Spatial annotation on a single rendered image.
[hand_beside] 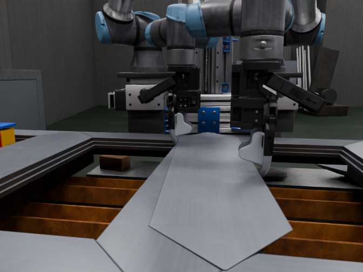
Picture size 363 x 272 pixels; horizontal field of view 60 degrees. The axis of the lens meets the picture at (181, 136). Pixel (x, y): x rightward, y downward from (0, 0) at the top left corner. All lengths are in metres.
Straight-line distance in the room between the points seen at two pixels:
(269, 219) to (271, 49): 0.28
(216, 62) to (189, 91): 0.59
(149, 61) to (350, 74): 10.41
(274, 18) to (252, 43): 0.05
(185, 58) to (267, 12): 0.31
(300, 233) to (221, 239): 0.38
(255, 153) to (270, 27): 0.22
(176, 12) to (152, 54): 0.48
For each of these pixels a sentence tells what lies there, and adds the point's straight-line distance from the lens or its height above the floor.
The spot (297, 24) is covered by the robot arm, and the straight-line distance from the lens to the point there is 1.28.
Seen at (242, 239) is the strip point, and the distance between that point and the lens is 0.39.
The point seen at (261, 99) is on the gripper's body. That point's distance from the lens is 0.56.
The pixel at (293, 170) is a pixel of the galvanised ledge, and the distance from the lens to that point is 1.25.
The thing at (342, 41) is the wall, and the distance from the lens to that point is 11.33.
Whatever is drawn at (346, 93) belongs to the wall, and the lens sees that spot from 11.44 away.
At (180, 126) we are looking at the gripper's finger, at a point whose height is 0.89.
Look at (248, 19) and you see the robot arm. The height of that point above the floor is 1.12.
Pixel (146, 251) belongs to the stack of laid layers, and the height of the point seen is 0.84.
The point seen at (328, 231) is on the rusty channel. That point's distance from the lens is 0.75.
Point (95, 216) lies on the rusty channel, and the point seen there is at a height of 0.70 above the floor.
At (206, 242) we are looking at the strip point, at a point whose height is 0.84.
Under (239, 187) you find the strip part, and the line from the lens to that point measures 0.55.
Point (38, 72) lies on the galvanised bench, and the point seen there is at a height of 1.04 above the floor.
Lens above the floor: 1.03
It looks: 11 degrees down
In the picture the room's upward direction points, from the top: straight up
